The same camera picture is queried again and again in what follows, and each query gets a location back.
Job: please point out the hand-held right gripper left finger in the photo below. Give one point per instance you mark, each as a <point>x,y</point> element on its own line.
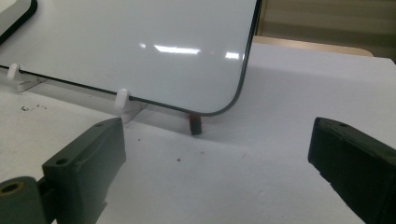
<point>84,168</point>

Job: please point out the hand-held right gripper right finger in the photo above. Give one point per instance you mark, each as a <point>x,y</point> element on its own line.
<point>355,161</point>

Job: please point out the white plastic stand hook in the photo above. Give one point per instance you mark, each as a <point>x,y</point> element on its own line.
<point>122,101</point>
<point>14,72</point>

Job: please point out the small dark red object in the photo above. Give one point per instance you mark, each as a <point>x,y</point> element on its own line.
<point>195,126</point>

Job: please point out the light wooden board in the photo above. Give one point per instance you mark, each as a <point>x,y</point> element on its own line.
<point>311,46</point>

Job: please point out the white panel with black edge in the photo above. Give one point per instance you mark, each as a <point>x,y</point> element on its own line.
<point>12,14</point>

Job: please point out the whiteboard with black frame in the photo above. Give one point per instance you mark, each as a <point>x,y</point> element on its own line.
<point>149,59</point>

